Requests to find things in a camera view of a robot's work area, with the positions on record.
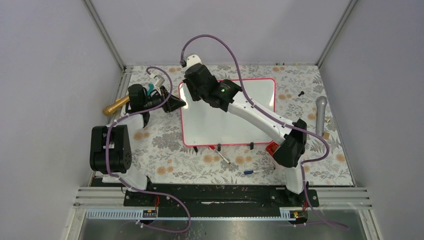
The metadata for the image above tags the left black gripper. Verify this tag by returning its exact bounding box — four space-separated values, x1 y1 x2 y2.
143 85 186 113

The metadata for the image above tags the pink framed whiteboard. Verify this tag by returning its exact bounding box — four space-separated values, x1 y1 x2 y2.
178 78 277 147

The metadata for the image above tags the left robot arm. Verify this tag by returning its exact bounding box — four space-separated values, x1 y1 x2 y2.
89 84 186 206

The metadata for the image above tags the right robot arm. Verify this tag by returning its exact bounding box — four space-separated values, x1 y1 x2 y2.
183 63 307 206

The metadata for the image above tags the teal plastic piece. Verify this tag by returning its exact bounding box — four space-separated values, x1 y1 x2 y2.
147 83 156 96

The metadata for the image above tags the gold microphone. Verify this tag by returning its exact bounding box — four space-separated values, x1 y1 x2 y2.
102 95 130 116

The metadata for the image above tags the red cap marker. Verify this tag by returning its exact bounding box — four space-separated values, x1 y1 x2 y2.
209 145 231 165

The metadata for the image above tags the red plastic box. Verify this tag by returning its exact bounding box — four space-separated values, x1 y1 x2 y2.
265 141 279 157

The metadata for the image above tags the blue cap marker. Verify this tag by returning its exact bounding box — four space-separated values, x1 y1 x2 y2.
243 167 276 176

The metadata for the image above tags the silver microphone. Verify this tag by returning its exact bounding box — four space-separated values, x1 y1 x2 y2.
315 96 328 137

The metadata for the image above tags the brown wooden cube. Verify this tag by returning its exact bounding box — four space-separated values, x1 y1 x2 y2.
322 132 330 140

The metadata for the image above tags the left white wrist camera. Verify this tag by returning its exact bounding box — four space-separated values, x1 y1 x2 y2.
149 73 165 89

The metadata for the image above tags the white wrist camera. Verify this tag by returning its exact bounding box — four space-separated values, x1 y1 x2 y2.
149 73 165 89
179 54 202 69

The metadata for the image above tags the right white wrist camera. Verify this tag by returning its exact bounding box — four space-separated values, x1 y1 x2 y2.
179 54 202 69

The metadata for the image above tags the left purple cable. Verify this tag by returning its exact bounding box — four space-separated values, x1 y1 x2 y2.
104 66 194 234

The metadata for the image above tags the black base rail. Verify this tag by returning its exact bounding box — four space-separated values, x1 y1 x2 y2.
123 183 320 218

